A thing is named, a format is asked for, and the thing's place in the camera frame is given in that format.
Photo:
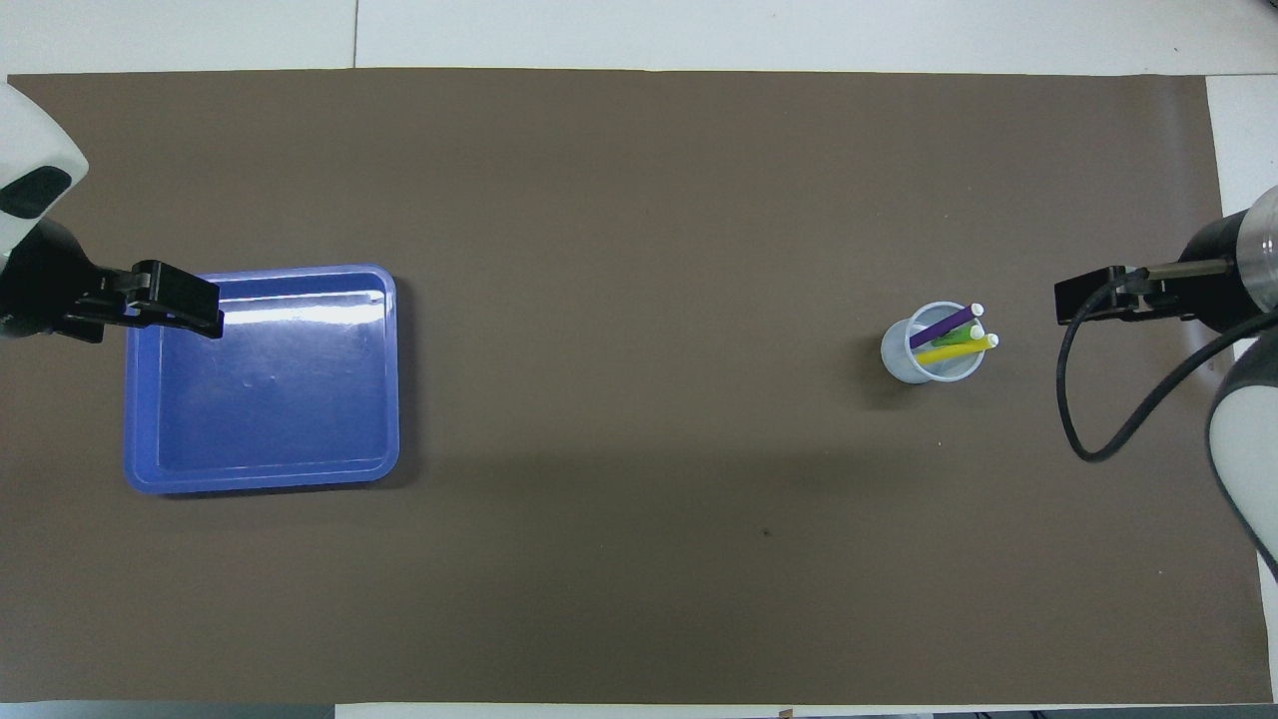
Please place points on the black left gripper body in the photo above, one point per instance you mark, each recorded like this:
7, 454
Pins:
45, 285

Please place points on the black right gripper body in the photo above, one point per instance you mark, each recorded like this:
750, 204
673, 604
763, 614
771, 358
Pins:
1213, 285

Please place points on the green marker pen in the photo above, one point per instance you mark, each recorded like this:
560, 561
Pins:
958, 338

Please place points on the yellow marker pen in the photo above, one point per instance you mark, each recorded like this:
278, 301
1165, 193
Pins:
958, 351

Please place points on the purple marker pen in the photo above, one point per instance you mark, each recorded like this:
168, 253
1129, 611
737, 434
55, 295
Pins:
944, 327

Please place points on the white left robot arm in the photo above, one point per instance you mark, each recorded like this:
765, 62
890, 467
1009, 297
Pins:
30, 150

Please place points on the blue plastic tray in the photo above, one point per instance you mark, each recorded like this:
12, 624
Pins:
260, 439

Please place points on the light blue mesh pen cup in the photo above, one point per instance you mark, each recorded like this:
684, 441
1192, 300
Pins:
899, 364

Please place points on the brown table mat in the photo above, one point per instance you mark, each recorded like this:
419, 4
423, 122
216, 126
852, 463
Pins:
639, 200

